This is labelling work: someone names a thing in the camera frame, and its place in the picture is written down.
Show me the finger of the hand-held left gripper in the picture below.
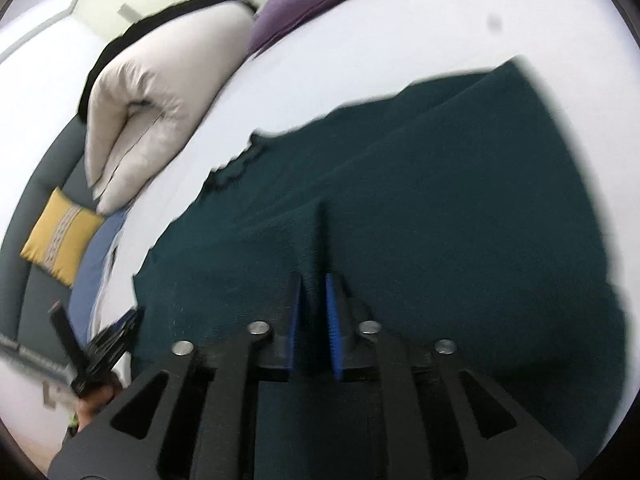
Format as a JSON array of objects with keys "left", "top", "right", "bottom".
[
  {"left": 70, "top": 306, "right": 146, "bottom": 396},
  {"left": 47, "top": 301, "right": 86, "bottom": 378}
]

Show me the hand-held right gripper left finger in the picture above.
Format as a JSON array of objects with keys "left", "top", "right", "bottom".
[{"left": 47, "top": 271, "right": 306, "bottom": 480}]

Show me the black blanket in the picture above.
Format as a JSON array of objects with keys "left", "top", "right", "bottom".
[{"left": 75, "top": 0, "right": 258, "bottom": 121}]

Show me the dark green knit sweater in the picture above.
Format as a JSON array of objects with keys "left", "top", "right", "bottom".
[{"left": 131, "top": 57, "right": 628, "bottom": 480}]

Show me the beige folded duvet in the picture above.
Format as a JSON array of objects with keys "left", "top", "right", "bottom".
[{"left": 84, "top": 0, "right": 258, "bottom": 213}]

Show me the person's left hand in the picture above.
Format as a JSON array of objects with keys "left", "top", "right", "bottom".
[{"left": 74, "top": 377, "right": 125, "bottom": 433}]

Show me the grey upholstered headboard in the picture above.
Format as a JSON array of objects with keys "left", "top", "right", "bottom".
[{"left": 0, "top": 115, "right": 101, "bottom": 341}]

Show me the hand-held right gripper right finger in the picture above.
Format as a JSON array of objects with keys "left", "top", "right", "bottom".
[{"left": 325, "top": 273, "right": 581, "bottom": 480}]

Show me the bed with white sheet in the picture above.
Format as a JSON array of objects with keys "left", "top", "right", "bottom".
[{"left": 90, "top": 0, "right": 640, "bottom": 361}]

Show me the blue pillow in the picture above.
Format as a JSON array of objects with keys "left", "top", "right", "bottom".
[{"left": 66, "top": 208, "right": 128, "bottom": 341}]

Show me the yellow cushion with patterned band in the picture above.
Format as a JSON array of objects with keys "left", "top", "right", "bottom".
[{"left": 20, "top": 187, "right": 106, "bottom": 288}]

